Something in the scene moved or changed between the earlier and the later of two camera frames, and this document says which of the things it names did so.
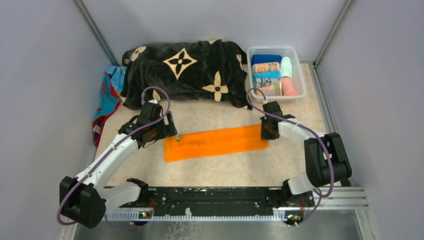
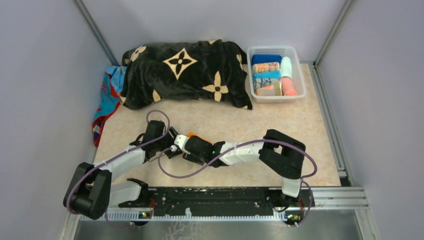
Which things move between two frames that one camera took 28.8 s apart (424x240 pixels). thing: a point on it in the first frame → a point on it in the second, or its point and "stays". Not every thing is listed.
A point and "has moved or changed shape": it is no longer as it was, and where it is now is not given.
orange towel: (185, 146) has moved or changed shape
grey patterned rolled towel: (260, 82) stays
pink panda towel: (287, 89) stays
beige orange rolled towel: (258, 67) stays
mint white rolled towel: (286, 67) stays
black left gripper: (167, 130) → (167, 134)
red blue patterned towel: (110, 98) stays
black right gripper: (264, 136) → (189, 155)
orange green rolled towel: (274, 89) stays
